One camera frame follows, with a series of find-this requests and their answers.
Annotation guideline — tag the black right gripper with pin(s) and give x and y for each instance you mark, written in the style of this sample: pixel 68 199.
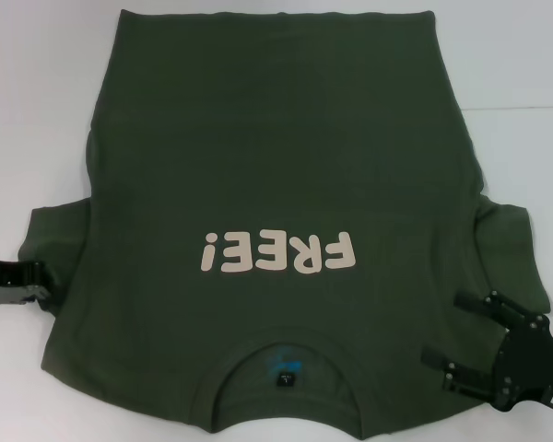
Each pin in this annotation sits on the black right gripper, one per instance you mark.
pixel 530 368

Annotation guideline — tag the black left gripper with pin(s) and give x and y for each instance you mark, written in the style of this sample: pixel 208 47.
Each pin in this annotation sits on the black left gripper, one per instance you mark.
pixel 2 276

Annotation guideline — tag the dark green FREE! t-shirt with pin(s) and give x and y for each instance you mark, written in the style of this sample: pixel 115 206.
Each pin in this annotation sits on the dark green FREE! t-shirt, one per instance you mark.
pixel 276 175

